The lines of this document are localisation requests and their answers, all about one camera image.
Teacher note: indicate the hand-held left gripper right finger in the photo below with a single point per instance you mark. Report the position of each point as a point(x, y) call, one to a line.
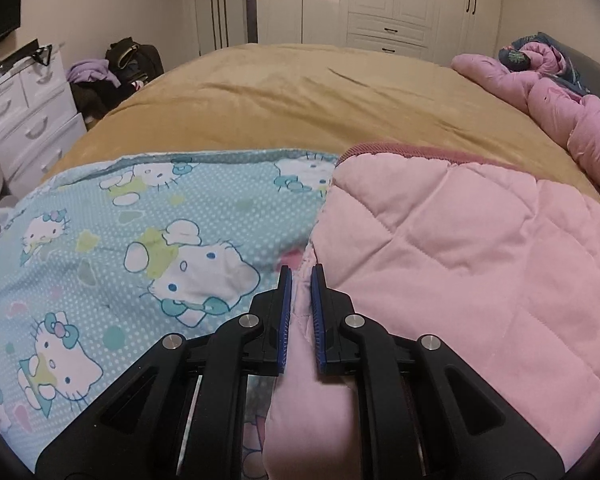
point(317, 321)

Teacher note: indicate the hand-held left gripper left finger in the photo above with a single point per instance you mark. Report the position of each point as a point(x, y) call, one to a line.
point(284, 321)

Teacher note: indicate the pink quilted jacket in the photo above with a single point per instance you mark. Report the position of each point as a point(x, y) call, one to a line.
point(455, 260)

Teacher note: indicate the dark clothes pile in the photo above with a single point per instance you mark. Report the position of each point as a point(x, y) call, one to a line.
point(97, 100)

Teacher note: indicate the blue cartoon printed blanket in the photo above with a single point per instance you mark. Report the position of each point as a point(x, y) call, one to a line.
point(105, 240)

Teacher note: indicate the tan bed cover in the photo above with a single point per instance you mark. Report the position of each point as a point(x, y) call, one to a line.
point(280, 100)

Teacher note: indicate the black backpack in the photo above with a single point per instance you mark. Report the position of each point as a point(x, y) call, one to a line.
point(135, 60)

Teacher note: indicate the white door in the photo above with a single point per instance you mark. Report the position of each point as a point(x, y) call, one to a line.
point(225, 15)

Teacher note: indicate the purple cloth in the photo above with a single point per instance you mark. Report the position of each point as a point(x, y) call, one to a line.
point(92, 70)

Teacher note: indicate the pink puffy duvet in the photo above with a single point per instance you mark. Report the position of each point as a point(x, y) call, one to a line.
point(555, 105)

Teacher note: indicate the white wardrobe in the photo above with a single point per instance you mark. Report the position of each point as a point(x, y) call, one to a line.
point(380, 5)

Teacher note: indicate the white drawer chest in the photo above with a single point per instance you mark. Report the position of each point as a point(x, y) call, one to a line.
point(25, 120)

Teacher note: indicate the dark floral quilt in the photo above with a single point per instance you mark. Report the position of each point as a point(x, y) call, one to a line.
point(515, 55)

